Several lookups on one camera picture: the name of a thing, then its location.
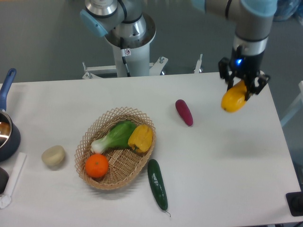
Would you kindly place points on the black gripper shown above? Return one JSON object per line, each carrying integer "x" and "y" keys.
{"x": 247, "y": 68}

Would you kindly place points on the yellow mango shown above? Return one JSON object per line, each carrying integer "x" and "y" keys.
{"x": 234, "y": 99}

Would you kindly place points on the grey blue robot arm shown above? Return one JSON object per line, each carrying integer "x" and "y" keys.
{"x": 253, "y": 18}

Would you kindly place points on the purple sweet potato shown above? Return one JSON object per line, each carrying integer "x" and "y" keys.
{"x": 184, "y": 112}

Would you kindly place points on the blue plastic bag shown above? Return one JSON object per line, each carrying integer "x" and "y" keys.
{"x": 285, "y": 9}

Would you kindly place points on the yellow bell pepper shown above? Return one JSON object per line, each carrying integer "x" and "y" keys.
{"x": 141, "y": 139}

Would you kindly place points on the black device at edge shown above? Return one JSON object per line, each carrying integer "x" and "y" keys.
{"x": 295, "y": 203}

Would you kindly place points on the green bok choy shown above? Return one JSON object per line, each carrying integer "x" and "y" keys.
{"x": 117, "y": 137}

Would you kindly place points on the dark green cucumber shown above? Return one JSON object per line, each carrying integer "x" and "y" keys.
{"x": 157, "y": 185}

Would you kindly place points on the woven wicker basket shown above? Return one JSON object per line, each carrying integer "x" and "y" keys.
{"x": 124, "y": 164}

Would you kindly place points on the orange tangerine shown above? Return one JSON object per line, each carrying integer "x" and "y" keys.
{"x": 96, "y": 166}

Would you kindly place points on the dark blue saucepan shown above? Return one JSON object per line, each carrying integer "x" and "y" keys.
{"x": 10, "y": 137}

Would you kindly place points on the dark round object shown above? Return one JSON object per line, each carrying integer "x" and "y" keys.
{"x": 4, "y": 177}

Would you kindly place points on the white rolled cloth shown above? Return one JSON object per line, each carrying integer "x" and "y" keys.
{"x": 5, "y": 199}

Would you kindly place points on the white metal frame right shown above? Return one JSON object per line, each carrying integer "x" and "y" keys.
{"x": 294, "y": 107}

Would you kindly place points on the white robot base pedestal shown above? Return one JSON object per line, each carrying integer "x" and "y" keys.
{"x": 131, "y": 47}

